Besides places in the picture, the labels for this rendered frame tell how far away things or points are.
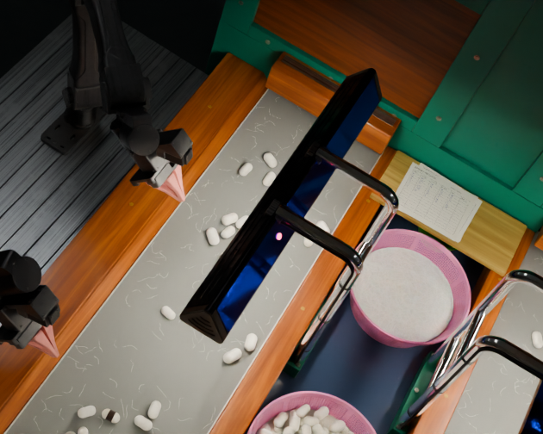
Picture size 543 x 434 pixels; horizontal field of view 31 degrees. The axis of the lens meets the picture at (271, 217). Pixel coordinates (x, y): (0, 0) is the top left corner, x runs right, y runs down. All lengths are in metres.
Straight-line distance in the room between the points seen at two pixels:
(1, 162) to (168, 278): 0.45
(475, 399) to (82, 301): 0.79
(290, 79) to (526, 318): 0.71
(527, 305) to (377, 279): 0.33
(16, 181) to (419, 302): 0.87
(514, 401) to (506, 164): 0.50
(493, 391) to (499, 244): 0.33
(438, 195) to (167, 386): 0.74
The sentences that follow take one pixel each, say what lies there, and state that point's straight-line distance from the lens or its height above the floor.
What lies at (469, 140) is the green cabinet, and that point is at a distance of 2.15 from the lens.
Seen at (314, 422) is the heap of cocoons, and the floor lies 0.74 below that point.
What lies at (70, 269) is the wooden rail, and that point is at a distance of 1.91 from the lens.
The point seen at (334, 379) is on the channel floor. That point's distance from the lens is 2.02.
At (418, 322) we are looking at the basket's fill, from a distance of 2.07.
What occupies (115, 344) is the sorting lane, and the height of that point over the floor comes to 0.74.
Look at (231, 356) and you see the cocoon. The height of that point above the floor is 0.76.
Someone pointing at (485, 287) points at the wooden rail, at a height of 0.77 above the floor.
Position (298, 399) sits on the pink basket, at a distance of 1.89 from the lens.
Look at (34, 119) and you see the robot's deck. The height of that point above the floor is 0.67.
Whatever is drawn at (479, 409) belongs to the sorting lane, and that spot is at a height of 0.74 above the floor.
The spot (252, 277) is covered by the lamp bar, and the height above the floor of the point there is 1.08.
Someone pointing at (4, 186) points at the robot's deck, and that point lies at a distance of 2.12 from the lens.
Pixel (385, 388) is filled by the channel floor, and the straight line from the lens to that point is 2.04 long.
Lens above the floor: 2.45
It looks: 55 degrees down
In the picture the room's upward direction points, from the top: 24 degrees clockwise
